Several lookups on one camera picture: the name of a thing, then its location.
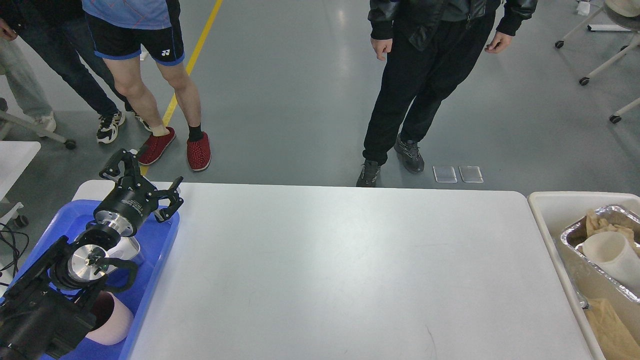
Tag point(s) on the white chair base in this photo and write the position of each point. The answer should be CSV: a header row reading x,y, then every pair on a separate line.
x,y
8,120

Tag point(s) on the square stainless steel tray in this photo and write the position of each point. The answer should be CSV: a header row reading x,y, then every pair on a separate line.
x,y
129,249

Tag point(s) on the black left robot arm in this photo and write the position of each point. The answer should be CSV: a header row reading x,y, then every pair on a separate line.
x,y
113,246

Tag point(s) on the white rolling chair legs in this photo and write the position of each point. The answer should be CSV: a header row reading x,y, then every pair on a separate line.
x,y
597,45

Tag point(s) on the aluminium foil tray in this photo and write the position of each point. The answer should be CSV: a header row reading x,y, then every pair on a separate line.
x,y
590,279

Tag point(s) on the white side table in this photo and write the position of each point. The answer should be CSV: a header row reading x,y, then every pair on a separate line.
x,y
15,156

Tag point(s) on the brown paper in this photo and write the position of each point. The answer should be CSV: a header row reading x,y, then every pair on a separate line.
x,y
595,224
613,337

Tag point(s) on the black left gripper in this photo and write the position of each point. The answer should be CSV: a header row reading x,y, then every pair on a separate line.
x,y
132,201

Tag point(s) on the pink mug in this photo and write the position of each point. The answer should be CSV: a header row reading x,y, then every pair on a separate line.
x,y
113,320

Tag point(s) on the brown paper in bin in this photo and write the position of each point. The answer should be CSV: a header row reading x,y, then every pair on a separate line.
x,y
613,337

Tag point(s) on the person in dark jeans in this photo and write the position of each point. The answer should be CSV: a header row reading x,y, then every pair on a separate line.
x,y
57,31

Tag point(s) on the white paper cup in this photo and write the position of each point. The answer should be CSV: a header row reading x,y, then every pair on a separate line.
x,y
611,252

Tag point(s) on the beige plastic bin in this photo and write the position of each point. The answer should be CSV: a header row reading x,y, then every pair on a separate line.
x,y
553,211

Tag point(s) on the person in black leather jacket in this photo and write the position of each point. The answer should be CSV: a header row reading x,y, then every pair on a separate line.
x,y
430,47

